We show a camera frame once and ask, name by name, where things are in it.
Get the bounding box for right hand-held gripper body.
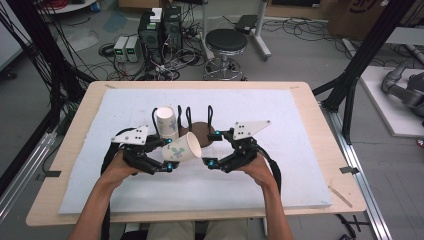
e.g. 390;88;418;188
222;119;272;174

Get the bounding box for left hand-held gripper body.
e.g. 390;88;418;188
110;124;158;176

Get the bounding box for brown cup holder wire loops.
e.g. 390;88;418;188
151;104;217;150

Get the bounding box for white floral paper cup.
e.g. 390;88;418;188
161;131;203;163
155;105;180;141

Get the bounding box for person's right hand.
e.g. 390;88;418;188
238;153;278;190

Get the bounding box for person's left hand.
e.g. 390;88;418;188
99;151;141;188

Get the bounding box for white foam mat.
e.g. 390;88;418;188
59;88;333;215

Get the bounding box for person's legs in beige pants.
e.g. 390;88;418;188
146;218;251;240

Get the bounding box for black round stool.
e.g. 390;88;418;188
203;28;249;82

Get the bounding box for grey power supply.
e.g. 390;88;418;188
113;35;129;63
125;35;140;63

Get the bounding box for white metal stand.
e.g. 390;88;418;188
199;0;273;62

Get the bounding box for thin wooden strip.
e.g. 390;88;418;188
328;185;354;209

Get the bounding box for black computer tower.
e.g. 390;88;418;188
137;9;164;64
162;5;184;51

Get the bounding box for flat black device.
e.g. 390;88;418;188
234;14;259;35

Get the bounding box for small white box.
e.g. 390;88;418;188
149;7;163;23

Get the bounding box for white platform board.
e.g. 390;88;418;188
359;65;424;138

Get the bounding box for white round table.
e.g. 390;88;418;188
36;0;98;15

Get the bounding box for grey cabinet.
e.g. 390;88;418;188
0;0;24;71

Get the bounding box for cardboard box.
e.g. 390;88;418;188
328;0;424;41

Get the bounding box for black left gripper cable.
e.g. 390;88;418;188
100;127;136;240

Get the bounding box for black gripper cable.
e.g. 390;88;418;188
100;127;136;240
254;144;283;194

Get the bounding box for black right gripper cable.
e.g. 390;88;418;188
254;144;283;194

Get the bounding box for tangle of floor cables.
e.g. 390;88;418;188
98;39;206;82

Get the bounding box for aluminium rail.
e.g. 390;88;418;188
319;103;394;240
0;131;58;223

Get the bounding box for black floor bracket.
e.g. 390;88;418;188
336;213;371;240

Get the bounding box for black floor cables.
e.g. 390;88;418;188
263;16;351;61

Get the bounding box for black metal frame with cables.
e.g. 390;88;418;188
0;0;98;198

